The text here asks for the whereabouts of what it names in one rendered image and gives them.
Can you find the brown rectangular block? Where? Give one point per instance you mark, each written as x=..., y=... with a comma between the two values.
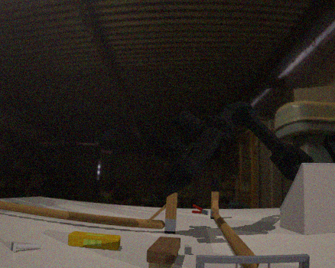
x=163, y=252

